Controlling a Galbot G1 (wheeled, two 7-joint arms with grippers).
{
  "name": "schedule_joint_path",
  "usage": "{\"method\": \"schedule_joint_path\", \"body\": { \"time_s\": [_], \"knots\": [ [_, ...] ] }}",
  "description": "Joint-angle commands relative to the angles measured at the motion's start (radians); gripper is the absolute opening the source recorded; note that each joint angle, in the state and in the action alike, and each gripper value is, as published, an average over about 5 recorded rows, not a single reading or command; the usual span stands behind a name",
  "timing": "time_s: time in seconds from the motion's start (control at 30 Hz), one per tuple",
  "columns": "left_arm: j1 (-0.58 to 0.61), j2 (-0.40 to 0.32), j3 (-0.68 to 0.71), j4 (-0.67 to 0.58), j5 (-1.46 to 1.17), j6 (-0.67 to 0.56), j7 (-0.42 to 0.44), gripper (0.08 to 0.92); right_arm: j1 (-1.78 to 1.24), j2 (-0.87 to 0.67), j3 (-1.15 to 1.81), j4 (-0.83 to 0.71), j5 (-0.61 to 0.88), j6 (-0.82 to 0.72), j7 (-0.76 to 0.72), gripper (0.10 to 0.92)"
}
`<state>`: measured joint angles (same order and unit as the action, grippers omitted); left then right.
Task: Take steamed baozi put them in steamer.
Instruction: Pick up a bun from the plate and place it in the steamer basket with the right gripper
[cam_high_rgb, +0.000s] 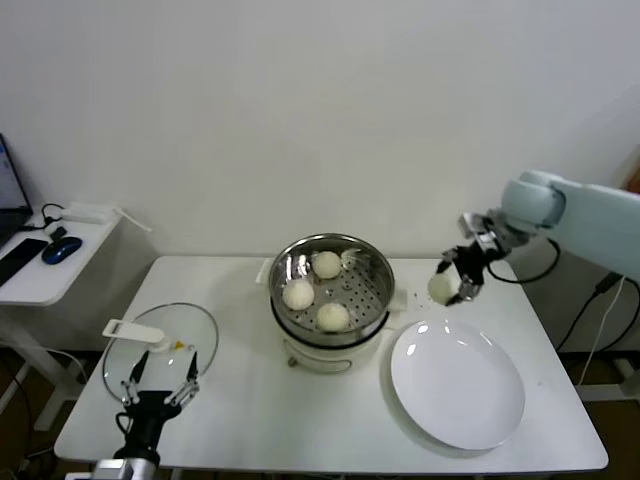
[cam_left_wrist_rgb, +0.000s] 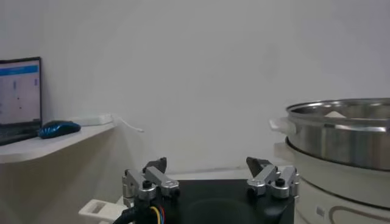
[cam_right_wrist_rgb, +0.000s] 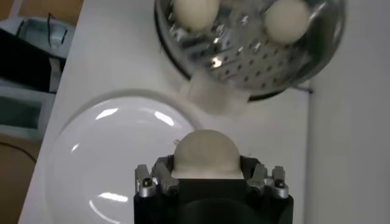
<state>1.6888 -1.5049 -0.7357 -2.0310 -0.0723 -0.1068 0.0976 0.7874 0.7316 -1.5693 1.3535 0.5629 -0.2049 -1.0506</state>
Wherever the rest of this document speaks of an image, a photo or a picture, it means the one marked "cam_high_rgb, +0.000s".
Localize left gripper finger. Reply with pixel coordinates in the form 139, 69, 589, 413
167, 352, 201, 407
119, 350, 150, 406

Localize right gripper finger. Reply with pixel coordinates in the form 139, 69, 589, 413
446, 277, 484, 307
433, 248, 459, 275

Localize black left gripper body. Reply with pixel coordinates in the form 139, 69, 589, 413
116, 391, 185, 460

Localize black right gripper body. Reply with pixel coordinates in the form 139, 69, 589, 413
452, 243, 494, 284

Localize white steamed baozi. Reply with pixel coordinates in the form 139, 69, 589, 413
282, 279, 316, 311
427, 273, 459, 305
312, 251, 344, 280
315, 302, 350, 332

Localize stainless steel steamer basket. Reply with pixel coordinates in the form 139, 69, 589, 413
256, 232, 410, 351

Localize stainless steel steamer pot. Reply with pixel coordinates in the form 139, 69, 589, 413
272, 299, 397, 377

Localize white round plate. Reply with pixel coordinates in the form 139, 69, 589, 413
388, 319, 526, 451

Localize white side table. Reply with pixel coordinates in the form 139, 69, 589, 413
0, 214, 124, 434

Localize blue computer mouse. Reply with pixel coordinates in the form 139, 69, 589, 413
41, 237, 84, 265

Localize black keyboard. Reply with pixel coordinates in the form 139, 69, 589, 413
0, 238, 47, 289

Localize white power adapter box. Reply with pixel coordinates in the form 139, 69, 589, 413
60, 202, 114, 225

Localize white desk foot bar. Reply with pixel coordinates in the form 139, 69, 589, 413
579, 357, 640, 402

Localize orange object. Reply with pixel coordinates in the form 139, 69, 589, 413
621, 149, 640, 194

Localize black laptop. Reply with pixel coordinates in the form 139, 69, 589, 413
0, 133, 35, 251

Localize glass lid with white handle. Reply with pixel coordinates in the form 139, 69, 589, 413
101, 302, 220, 403

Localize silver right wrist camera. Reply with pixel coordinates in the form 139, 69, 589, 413
458, 212, 496, 240

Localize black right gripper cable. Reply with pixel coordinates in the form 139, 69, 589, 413
485, 238, 561, 285

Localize white floor cable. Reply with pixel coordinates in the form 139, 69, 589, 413
44, 348, 89, 384

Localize black floor cable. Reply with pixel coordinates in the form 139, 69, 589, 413
0, 359, 34, 436

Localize white hanging cable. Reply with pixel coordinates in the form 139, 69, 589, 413
577, 277, 626, 386

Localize black desk cable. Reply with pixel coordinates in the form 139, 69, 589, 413
19, 202, 69, 236

